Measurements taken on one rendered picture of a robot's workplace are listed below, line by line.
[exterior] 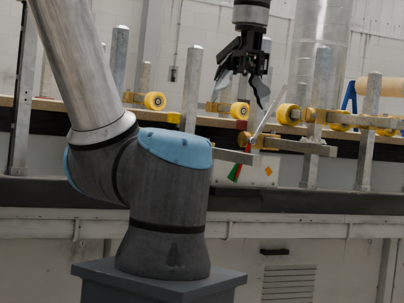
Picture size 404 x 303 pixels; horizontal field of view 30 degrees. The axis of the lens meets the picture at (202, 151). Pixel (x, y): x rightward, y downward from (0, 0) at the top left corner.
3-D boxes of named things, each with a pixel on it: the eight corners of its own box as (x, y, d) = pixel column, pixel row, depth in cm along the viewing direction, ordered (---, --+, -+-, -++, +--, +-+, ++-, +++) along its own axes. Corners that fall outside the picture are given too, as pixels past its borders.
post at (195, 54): (186, 207, 225) (204, 45, 223) (176, 206, 223) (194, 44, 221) (180, 204, 228) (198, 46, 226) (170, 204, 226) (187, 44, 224)
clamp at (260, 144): (279, 151, 241) (281, 134, 241) (245, 148, 234) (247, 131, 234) (268, 149, 246) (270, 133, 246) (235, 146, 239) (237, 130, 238)
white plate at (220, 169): (278, 187, 242) (281, 157, 242) (211, 184, 228) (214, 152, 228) (276, 187, 243) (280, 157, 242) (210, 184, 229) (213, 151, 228)
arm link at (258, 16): (226, 6, 187) (258, 12, 192) (224, 25, 187) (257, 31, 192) (245, 3, 179) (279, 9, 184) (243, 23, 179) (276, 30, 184)
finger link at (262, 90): (272, 110, 187) (257, 77, 184) (259, 109, 192) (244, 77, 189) (281, 104, 188) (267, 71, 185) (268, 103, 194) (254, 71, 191)
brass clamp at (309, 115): (341, 126, 254) (342, 111, 254) (311, 122, 247) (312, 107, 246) (329, 124, 259) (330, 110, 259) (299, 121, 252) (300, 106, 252)
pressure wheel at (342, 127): (349, 106, 281) (335, 116, 278) (355, 125, 284) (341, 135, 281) (338, 106, 286) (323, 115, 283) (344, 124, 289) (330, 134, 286)
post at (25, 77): (27, 176, 197) (44, 3, 194) (8, 175, 194) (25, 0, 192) (21, 174, 200) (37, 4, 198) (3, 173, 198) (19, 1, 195)
